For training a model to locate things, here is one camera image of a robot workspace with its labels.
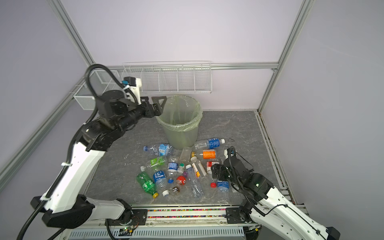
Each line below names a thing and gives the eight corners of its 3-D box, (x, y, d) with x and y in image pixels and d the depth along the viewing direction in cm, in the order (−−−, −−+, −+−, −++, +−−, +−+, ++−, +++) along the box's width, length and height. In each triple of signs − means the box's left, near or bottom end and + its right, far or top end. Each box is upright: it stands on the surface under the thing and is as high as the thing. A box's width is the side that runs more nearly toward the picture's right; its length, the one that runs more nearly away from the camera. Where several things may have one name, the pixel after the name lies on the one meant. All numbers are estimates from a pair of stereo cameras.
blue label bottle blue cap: (166, 183, 84) (165, 181, 82) (169, 160, 93) (168, 158, 91) (176, 183, 84) (176, 181, 82) (178, 160, 93) (178, 158, 90)
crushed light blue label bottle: (144, 157, 97) (141, 153, 93) (147, 147, 102) (144, 143, 97) (171, 157, 97) (170, 153, 93) (172, 147, 102) (171, 143, 97)
